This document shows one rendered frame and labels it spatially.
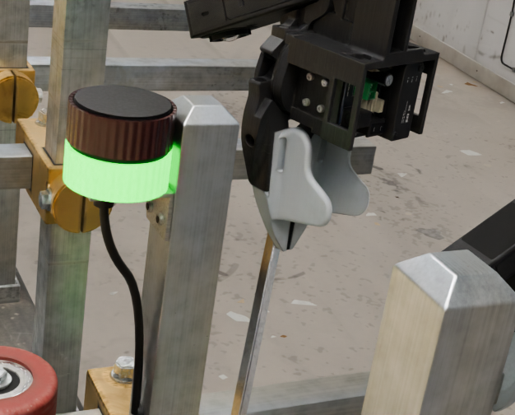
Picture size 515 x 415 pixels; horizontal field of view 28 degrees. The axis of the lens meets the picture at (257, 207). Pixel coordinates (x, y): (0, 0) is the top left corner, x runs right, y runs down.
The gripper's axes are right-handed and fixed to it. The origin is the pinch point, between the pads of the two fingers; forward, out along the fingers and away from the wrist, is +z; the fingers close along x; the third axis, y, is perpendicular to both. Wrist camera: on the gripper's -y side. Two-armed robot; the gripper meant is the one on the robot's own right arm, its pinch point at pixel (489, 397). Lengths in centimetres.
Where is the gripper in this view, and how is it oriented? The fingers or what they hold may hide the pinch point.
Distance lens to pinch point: 90.8
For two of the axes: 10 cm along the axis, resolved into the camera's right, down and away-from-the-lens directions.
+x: -4.1, -4.2, 8.1
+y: 9.0, -0.5, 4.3
